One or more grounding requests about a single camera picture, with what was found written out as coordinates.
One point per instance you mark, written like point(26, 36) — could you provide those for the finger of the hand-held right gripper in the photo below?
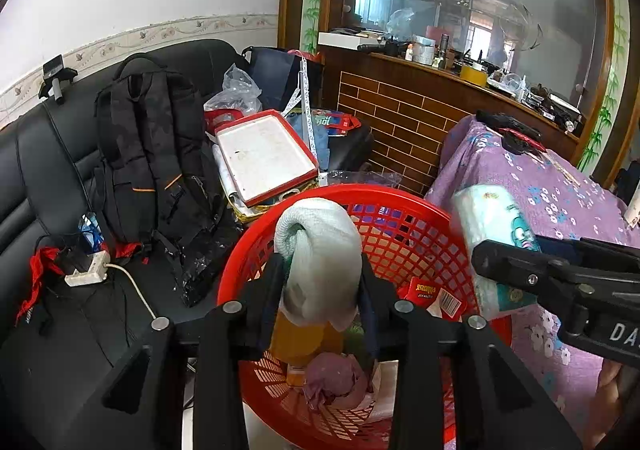
point(600, 257)
point(530, 275)

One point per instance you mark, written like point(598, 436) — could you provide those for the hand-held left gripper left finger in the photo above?
point(270, 290)

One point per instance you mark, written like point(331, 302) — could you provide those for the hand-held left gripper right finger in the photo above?
point(369, 320)

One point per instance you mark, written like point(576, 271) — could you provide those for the white sock bundle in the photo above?
point(320, 260)

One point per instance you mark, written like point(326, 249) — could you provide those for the gold square lid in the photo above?
point(305, 340)

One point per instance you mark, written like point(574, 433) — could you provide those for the red snack packet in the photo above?
point(432, 297)

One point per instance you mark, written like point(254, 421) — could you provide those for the red pink bag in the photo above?
point(332, 377)

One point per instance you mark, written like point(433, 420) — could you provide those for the tissue pack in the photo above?
point(492, 217)

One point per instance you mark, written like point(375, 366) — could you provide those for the red plastic basket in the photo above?
point(415, 250)

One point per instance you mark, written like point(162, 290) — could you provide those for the person's right hand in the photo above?
point(612, 395)

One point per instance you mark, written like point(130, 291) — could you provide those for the black plastic bag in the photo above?
point(205, 265)

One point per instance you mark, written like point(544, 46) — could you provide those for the wooden stick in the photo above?
point(562, 168)

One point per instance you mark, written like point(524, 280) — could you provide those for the red framed white tray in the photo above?
point(262, 157)

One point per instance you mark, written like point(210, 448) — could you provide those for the black long tool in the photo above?
point(505, 120)

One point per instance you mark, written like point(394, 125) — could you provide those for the wooden framed glass partition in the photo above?
point(605, 79)

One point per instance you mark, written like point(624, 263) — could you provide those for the red printed shopping bag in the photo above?
point(336, 122)

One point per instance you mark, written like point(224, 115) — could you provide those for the white power strip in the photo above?
point(87, 270)

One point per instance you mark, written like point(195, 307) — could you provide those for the black backpack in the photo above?
point(150, 149)

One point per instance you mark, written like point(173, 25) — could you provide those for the blue packet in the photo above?
point(92, 232)

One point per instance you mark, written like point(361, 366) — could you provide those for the clear plastic bag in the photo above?
point(235, 94)

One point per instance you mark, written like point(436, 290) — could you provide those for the dark blue bag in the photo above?
point(272, 72)

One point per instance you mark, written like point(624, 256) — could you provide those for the black leather sofa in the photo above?
point(45, 180)

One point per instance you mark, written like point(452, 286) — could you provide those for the white flat box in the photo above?
point(342, 39)

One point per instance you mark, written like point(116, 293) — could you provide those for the black clip mount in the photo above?
point(56, 77)

